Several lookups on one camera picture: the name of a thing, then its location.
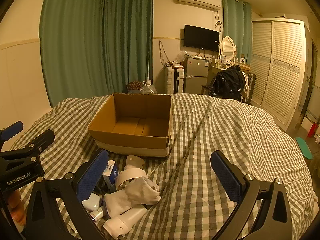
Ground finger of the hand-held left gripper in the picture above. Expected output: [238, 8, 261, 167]
[0, 129, 55, 166]
[0, 121, 24, 150]

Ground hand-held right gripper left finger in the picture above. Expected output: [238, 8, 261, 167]
[25, 149, 109, 240]

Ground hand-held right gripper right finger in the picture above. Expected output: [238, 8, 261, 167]
[210, 150, 293, 240]

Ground blue white tissue packet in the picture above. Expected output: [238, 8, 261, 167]
[103, 160, 118, 192]

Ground small white tube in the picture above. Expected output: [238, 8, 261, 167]
[89, 205, 105, 222]

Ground white tape roll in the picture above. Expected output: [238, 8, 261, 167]
[115, 167, 148, 190]

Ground white heart-shaped lid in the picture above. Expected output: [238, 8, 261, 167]
[126, 154, 145, 167]

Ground white sock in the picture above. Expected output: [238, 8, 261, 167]
[103, 176, 161, 217]

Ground white plastic bottle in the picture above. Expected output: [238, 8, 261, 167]
[103, 206, 148, 238]

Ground brown cardboard box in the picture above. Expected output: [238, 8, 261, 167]
[87, 93, 172, 158]

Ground person's left hand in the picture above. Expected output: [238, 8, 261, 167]
[9, 189, 26, 228]

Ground green board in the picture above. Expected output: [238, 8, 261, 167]
[295, 137, 313, 160]

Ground cream cloth bag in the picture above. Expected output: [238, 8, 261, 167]
[241, 72, 251, 97]

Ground brown suitcase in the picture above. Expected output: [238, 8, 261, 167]
[246, 71, 257, 103]

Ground black backpack on chair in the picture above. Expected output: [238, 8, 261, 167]
[209, 65, 247, 98]

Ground red fire extinguisher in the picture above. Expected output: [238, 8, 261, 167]
[307, 122, 319, 138]

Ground wide green curtain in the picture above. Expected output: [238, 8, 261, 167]
[39, 0, 106, 107]

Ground patterned brown bag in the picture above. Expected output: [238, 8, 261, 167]
[126, 80, 144, 93]

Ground silver small fridge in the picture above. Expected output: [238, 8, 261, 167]
[184, 57, 209, 94]

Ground wooden dressing table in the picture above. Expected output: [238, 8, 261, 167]
[209, 64, 251, 85]

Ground clear water jug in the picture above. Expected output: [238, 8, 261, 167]
[142, 80, 157, 94]

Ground white suitcase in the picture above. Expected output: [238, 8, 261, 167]
[165, 66, 185, 94]

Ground white louvred wardrobe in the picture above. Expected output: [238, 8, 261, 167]
[251, 18, 310, 133]

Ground clear plastic bag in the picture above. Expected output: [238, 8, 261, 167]
[174, 51, 187, 64]

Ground white oval mirror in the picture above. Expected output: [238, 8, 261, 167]
[220, 36, 237, 62]

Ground narrow green curtain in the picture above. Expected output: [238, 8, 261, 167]
[103, 0, 154, 95]

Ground light green curtain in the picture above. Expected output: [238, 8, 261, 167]
[222, 0, 252, 65]

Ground white air conditioner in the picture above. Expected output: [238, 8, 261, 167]
[174, 0, 222, 11]

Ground hanging wall cables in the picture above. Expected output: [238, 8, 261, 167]
[158, 40, 171, 66]

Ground black wall television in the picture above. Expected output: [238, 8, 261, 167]
[184, 24, 220, 51]

